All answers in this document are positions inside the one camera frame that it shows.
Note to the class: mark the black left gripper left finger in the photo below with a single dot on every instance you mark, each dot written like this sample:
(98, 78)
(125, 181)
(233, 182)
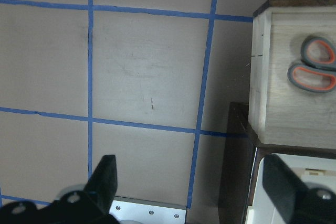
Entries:
(102, 185)

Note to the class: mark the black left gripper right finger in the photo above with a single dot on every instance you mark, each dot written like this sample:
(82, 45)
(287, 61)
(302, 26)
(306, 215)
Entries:
(295, 200)

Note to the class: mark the grey orange scissors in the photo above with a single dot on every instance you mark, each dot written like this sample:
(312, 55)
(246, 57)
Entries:
(316, 70)

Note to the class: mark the dark brown drawer cabinet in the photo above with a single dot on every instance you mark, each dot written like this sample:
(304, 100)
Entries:
(242, 155)

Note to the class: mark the white plastic tray bin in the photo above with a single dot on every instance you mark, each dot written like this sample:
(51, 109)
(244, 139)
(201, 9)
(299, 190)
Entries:
(311, 170)

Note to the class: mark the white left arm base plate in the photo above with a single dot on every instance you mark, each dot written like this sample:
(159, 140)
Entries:
(129, 210)

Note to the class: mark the wooden drawer with white handle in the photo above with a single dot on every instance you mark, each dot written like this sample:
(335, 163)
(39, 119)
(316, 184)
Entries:
(279, 112)

